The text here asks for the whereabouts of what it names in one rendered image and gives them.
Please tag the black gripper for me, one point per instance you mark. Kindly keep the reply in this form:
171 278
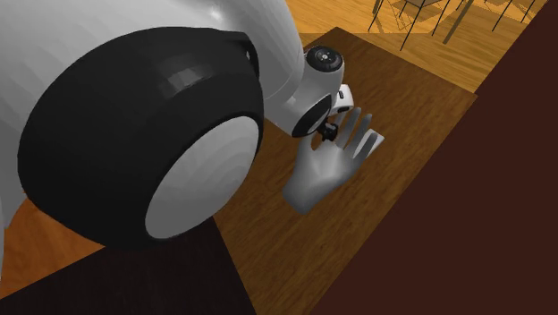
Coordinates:
329 131

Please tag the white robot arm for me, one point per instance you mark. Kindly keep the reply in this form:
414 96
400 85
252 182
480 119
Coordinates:
87 52

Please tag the grey hand sculpture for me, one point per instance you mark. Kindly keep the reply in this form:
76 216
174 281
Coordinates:
320 170

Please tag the brown wooden table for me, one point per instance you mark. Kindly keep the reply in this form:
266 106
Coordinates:
392 113

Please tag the black-legged chair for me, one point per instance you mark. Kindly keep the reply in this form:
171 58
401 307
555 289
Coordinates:
501 15
419 3

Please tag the olive-legged dining table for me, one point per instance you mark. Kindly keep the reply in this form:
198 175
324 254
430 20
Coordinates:
457 22

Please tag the dark robot stand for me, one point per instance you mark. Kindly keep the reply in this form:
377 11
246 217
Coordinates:
131 283

